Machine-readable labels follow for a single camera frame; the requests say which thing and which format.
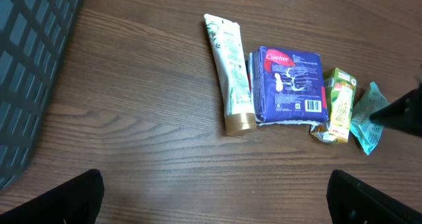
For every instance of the green drink carton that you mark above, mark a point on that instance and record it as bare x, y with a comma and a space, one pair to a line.
340, 92

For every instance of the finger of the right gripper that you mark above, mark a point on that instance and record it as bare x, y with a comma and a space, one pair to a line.
403, 115

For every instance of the grey plastic shopping basket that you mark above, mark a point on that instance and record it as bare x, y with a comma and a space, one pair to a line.
35, 35

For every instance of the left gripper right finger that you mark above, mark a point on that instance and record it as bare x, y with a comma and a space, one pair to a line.
353, 201

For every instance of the white cosmetic tube gold cap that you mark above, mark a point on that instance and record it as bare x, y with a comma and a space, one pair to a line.
227, 48

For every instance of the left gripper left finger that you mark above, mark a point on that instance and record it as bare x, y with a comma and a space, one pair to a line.
75, 201

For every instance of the purple sanitary pad pack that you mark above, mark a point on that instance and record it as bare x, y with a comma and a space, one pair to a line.
287, 87

